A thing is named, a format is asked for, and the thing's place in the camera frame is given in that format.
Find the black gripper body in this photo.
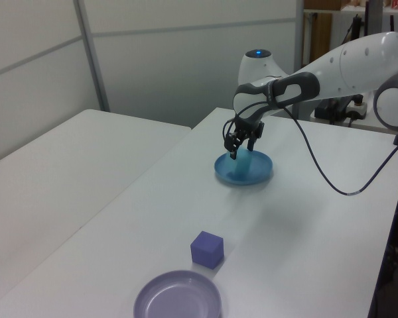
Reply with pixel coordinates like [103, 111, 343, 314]
[233, 114, 265, 135]

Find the cyan cube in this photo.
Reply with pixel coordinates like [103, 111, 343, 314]
[232, 154, 253, 177]

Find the purple cube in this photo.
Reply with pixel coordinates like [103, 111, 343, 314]
[190, 231, 225, 270]

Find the blue plate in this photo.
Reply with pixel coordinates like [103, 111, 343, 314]
[214, 149, 274, 186]

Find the black equipment block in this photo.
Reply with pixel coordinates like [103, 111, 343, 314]
[314, 100, 353, 123]

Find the white emergency stop button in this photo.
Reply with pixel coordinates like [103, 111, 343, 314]
[350, 95, 367, 119]

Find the brown board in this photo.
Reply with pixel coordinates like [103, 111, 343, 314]
[310, 13, 332, 64]

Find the cardboard box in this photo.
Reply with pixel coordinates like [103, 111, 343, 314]
[304, 0, 344, 11]

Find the purple plate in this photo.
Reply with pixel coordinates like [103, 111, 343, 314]
[133, 270, 222, 318]

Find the grey partition post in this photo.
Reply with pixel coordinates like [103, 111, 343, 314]
[294, 0, 306, 69]

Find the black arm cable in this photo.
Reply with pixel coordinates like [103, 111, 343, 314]
[278, 104, 398, 197]

